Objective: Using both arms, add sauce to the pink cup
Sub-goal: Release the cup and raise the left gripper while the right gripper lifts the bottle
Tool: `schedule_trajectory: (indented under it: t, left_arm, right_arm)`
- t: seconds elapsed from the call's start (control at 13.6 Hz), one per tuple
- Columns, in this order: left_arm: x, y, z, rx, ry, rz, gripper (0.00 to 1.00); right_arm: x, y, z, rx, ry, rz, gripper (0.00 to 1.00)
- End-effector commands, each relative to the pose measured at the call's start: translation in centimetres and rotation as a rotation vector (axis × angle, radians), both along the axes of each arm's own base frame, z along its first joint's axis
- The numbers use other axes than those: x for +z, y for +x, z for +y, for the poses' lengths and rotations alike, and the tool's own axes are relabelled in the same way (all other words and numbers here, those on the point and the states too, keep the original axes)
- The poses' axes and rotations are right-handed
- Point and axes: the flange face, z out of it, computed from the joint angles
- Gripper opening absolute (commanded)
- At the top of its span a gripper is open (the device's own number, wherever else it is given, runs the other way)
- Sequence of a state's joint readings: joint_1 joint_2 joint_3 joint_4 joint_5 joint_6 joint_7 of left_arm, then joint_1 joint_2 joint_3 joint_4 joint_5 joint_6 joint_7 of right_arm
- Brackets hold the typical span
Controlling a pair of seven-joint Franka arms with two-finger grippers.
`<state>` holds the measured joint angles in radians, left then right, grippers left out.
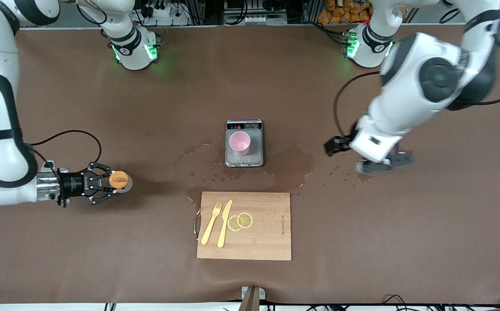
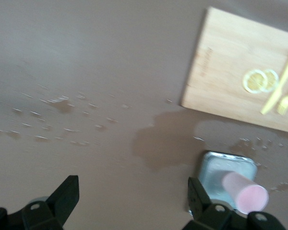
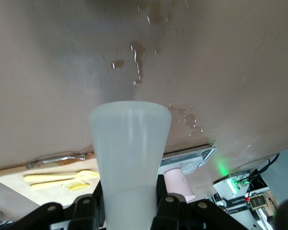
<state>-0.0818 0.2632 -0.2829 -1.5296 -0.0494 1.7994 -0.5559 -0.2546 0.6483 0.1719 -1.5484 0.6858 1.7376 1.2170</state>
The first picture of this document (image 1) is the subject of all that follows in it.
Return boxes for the translucent sauce bottle orange cap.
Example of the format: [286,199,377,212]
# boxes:
[108,171,134,194]

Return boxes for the pink plastic cup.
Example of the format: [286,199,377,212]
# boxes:
[229,131,251,156]

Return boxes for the brown table cloth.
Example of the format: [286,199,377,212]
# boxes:
[0,25,500,305]

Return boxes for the silver kitchen scale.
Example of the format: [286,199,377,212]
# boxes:
[225,119,264,168]

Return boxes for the wooden cutting board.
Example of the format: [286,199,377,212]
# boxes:
[194,191,292,261]

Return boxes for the yellow plastic fork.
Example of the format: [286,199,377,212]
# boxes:
[201,201,223,246]

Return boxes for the yellow plastic knife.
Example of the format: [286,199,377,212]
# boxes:
[217,200,233,249]

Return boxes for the orange snack packets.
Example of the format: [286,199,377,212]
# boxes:
[318,0,373,25]

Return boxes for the white power strip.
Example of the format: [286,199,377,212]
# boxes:
[145,3,190,25]

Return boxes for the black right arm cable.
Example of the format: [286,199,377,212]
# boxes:
[23,130,102,174]

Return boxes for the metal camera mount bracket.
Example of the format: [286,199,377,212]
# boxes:
[241,286,266,311]

